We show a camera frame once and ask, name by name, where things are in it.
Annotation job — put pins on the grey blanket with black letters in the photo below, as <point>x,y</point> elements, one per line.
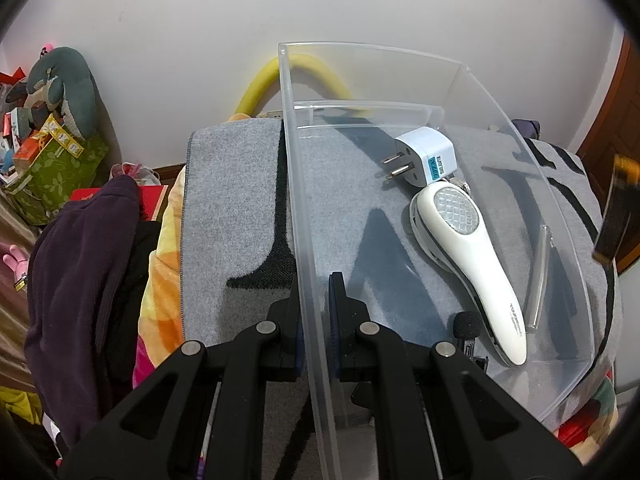
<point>235,210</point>

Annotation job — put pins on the white hair clipper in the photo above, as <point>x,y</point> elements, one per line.
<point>480,270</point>

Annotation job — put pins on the orange yellow colourful blanket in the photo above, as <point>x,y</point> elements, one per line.
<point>162,290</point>

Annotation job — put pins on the brown gold lighter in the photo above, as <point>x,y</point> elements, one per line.
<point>617,210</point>

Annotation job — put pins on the orange box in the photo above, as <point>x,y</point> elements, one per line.
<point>30,152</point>

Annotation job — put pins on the yellow foam tube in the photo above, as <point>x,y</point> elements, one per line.
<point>260,85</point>

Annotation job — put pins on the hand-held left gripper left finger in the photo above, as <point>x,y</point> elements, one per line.
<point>240,360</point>

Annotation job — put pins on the small black clip mount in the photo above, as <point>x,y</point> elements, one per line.
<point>467,325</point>

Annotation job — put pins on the brown wooden door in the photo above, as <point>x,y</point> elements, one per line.
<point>615,110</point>

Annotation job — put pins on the white plug adapter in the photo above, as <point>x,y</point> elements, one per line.
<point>425,152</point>

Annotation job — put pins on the green bag of items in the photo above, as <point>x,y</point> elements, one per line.
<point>60,175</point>

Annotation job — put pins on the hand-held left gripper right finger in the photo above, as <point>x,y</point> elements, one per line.
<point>345,330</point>

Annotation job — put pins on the red flat box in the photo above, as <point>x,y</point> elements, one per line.
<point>150,200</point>

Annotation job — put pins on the dark purple cloth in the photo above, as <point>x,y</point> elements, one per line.
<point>80,300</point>

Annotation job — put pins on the clear plastic storage bin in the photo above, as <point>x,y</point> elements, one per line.
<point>380,240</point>

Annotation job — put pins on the pink bunny toy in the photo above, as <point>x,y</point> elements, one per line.
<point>15,262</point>

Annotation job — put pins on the black cloth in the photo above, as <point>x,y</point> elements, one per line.
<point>137,285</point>

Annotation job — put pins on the white power strip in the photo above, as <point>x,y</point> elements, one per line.
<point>270,114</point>

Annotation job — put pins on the white plastic bag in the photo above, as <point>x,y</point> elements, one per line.
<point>140,175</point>

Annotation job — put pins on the grey green plush toy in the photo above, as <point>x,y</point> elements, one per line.
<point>70,85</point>

